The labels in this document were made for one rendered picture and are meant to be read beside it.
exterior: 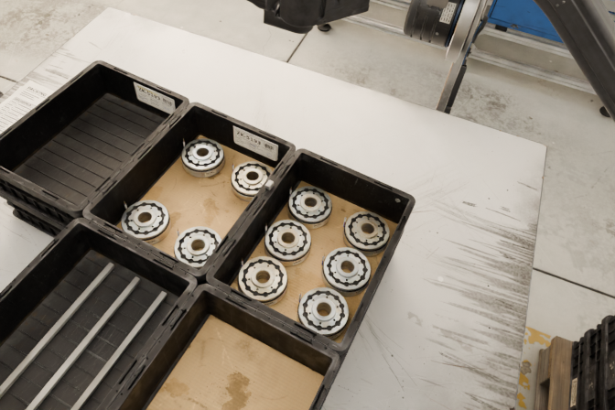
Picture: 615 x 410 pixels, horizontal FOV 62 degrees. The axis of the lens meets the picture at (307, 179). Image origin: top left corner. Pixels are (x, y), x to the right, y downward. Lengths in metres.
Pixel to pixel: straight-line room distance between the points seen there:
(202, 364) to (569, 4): 0.84
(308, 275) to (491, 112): 1.97
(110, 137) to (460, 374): 1.02
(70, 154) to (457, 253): 1.01
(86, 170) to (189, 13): 2.07
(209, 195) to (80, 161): 0.33
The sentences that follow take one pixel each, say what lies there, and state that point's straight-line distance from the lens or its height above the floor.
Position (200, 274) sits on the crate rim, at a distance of 1.01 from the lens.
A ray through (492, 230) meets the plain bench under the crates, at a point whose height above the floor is 0.70.
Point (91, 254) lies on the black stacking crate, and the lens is 1.20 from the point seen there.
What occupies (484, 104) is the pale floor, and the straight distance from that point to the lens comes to 2.93.
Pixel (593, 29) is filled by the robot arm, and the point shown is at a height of 1.50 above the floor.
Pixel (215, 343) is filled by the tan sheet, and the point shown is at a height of 0.83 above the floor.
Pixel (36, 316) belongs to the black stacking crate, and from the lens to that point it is 1.16.
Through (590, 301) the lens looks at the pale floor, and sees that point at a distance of 2.39.
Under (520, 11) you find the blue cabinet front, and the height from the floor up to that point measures 0.43.
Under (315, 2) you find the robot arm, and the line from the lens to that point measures 0.69.
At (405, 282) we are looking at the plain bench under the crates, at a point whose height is 0.70.
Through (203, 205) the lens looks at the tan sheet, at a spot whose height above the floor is 0.83.
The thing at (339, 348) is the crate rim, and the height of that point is 0.93.
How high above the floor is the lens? 1.82
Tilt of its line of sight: 51 degrees down
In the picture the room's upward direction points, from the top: 7 degrees clockwise
